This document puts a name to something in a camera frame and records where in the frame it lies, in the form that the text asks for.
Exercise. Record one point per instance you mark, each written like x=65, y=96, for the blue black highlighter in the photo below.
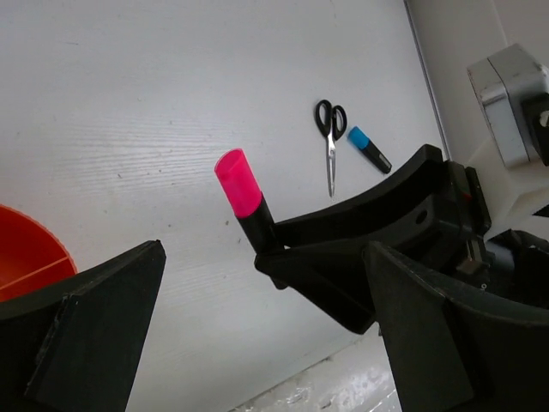
x=369, y=150

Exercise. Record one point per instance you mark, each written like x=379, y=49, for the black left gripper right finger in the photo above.
x=453, y=347

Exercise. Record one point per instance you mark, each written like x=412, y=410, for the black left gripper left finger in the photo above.
x=76, y=345

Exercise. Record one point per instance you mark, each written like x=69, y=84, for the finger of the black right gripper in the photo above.
x=331, y=275

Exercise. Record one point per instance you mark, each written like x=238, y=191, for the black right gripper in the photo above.
x=445, y=234

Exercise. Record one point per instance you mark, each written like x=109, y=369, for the pink black highlighter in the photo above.
x=247, y=201

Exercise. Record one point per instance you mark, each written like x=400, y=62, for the orange round divided container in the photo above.
x=32, y=257

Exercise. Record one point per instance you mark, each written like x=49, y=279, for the black handled scissors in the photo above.
x=332, y=123

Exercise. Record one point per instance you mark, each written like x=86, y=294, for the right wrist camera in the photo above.
x=511, y=87

